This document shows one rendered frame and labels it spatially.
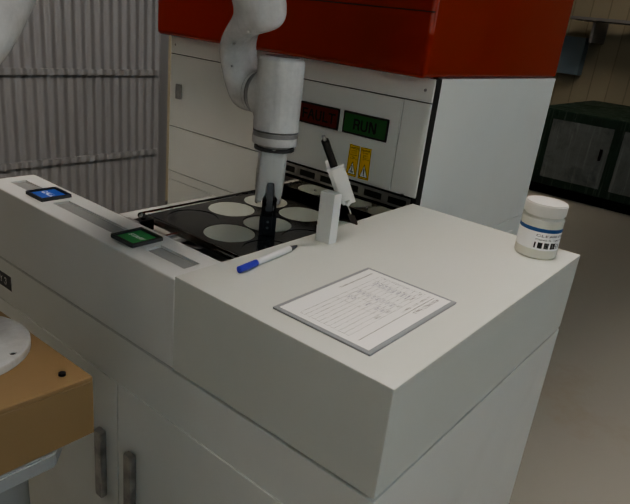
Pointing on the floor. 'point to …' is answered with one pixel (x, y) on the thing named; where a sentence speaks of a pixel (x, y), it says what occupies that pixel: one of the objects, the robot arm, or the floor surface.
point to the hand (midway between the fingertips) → (267, 224)
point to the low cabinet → (597, 156)
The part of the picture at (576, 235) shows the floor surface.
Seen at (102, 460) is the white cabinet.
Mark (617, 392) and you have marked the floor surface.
